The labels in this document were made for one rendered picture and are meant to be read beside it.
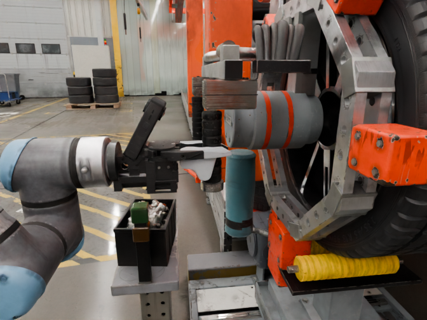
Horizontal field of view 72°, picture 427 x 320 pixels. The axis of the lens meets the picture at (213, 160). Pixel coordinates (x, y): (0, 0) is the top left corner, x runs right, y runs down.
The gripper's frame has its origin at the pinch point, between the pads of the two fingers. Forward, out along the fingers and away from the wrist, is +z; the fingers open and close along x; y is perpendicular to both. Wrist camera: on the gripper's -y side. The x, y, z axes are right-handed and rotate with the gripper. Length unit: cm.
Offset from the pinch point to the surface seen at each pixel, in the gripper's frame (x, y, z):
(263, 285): -43, 68, 24
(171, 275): -14.0, 37.9, -11.1
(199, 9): -254, -72, 15
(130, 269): -18.0, 38.0, -22.1
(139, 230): -11.4, 22.5, -17.9
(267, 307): -32, 68, 22
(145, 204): -13.4, 16.9, -16.4
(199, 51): -254, -34, 16
